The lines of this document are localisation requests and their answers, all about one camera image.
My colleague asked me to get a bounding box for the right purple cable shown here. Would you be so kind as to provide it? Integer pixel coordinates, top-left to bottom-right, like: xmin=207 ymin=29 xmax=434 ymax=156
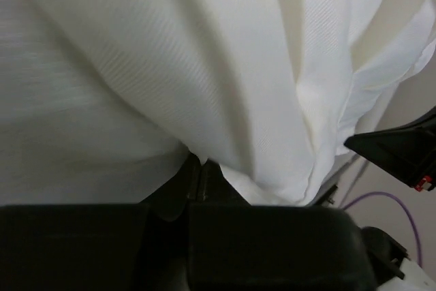
xmin=340 ymin=191 xmax=425 ymax=266

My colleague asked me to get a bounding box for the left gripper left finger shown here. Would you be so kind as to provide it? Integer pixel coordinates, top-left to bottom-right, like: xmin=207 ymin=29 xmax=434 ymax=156
xmin=1 ymin=155 xmax=201 ymax=290

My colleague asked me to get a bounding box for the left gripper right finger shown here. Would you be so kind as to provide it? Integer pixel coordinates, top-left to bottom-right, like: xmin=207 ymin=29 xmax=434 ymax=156
xmin=187 ymin=162 xmax=377 ymax=290

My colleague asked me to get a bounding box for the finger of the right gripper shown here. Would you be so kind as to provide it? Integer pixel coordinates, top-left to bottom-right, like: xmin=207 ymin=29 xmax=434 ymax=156
xmin=344 ymin=108 xmax=435 ymax=192

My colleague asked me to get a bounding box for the white pleated skirt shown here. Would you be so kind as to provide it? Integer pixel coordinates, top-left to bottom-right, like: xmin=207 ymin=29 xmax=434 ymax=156
xmin=1 ymin=0 xmax=435 ymax=205

